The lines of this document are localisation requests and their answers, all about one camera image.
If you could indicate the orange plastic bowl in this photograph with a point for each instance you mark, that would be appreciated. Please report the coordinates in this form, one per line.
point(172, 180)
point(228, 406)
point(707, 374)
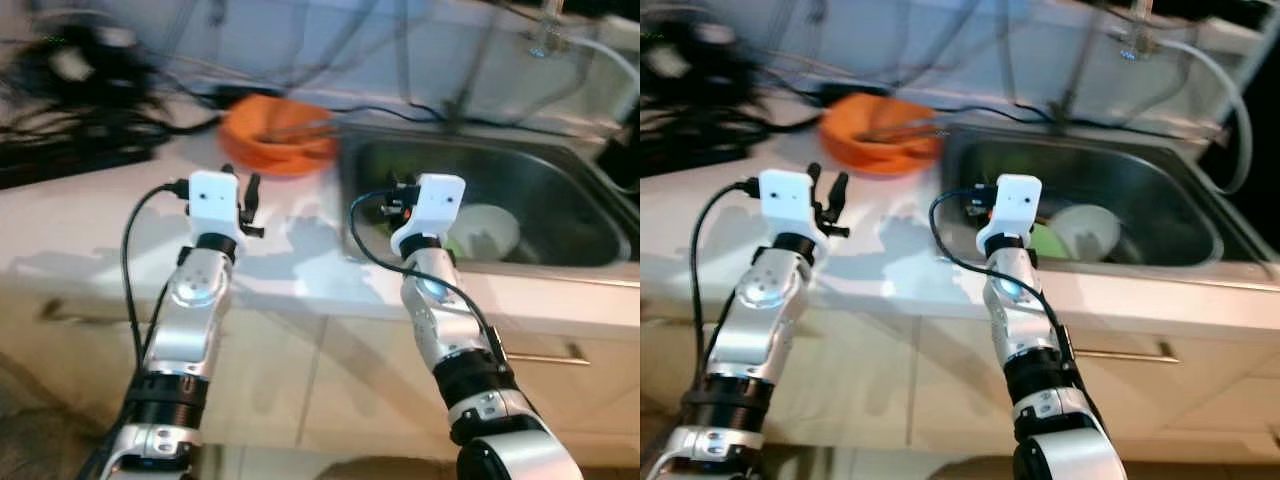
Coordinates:
point(250, 120)
point(850, 118)

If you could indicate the tape-wrapped wooden chopstick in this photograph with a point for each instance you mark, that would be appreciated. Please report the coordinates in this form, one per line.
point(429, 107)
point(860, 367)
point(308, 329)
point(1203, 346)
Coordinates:
point(905, 133)
point(305, 133)
point(900, 128)
point(300, 128)

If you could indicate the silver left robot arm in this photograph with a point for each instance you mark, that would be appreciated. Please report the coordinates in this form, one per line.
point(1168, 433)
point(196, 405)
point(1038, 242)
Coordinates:
point(195, 290)
point(765, 295)

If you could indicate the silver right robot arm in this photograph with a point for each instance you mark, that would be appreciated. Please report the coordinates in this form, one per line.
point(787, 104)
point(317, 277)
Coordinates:
point(1020, 310)
point(440, 320)

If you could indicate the green plate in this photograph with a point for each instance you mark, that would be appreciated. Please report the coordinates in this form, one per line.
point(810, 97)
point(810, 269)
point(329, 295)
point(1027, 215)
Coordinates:
point(1048, 245)
point(455, 248)

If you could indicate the black power adapter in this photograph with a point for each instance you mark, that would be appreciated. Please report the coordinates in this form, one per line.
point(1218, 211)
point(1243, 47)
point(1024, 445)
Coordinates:
point(845, 92)
point(235, 95)

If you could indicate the white bowl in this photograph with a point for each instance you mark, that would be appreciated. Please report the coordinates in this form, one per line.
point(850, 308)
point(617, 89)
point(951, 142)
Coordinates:
point(492, 230)
point(1088, 230)

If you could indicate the black power strip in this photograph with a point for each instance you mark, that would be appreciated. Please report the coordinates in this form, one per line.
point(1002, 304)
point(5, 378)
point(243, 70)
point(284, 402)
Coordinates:
point(60, 165)
point(690, 150)

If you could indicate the stainless steel sink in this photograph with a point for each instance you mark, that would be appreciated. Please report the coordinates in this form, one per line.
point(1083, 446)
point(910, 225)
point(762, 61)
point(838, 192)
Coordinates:
point(560, 190)
point(1160, 180)

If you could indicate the black charger box white labels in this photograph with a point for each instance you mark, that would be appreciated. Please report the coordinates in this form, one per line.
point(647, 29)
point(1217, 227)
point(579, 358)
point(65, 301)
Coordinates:
point(80, 65)
point(700, 60)

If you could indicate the metal faucet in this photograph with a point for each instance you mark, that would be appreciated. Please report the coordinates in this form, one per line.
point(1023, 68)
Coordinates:
point(1135, 40)
point(545, 40)

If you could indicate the black appliance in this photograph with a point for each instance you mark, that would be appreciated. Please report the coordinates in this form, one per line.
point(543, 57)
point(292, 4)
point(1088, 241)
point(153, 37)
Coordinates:
point(1250, 120)

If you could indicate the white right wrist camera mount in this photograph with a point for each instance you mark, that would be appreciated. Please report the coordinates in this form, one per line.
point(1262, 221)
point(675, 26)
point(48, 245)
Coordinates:
point(1015, 205)
point(435, 205)

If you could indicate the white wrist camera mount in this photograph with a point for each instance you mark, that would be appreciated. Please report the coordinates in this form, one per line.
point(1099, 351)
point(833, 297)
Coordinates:
point(788, 200)
point(435, 205)
point(213, 200)
point(1015, 205)

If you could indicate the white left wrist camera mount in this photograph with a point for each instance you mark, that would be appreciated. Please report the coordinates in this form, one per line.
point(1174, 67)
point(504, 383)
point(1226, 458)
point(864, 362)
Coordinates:
point(213, 200)
point(788, 200)

